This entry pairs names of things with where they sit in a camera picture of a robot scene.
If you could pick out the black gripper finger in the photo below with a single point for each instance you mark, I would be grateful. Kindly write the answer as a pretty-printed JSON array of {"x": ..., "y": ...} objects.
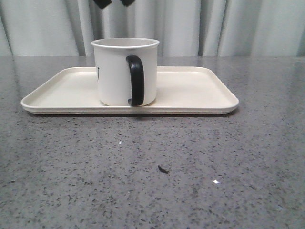
[
  {"x": 102, "y": 3},
  {"x": 127, "y": 2}
]

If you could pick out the white smiley mug black handle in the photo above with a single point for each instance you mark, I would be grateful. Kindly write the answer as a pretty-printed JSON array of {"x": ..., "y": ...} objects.
[{"x": 126, "y": 70}]

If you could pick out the grey pleated curtain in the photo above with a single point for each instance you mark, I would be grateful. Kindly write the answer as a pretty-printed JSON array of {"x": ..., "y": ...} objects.
[{"x": 183, "y": 27}]

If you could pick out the cream rectangular tray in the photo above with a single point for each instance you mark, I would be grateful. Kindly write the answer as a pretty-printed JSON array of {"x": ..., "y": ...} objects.
[{"x": 180, "y": 91}]

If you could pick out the small dark debris speck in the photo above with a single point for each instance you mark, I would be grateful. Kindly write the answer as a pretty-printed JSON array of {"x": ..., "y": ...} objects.
[{"x": 163, "y": 170}]

